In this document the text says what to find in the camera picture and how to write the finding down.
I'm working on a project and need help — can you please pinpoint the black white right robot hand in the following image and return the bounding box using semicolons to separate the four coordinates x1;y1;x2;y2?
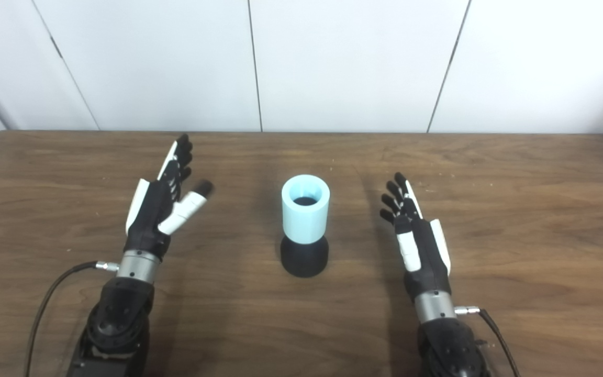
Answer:
379;172;452;302

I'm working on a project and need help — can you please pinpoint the black cylindrical base part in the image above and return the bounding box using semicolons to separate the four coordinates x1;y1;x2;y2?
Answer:
280;196;329;278

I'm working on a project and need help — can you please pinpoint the light blue cylinder cup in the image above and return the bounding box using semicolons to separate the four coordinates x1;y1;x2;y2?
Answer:
281;174;331;245

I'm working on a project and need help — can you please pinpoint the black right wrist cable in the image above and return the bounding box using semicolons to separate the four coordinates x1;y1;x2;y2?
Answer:
454;306;521;377

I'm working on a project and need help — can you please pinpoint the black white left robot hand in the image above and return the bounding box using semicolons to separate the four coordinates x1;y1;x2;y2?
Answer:
125;134;215;261

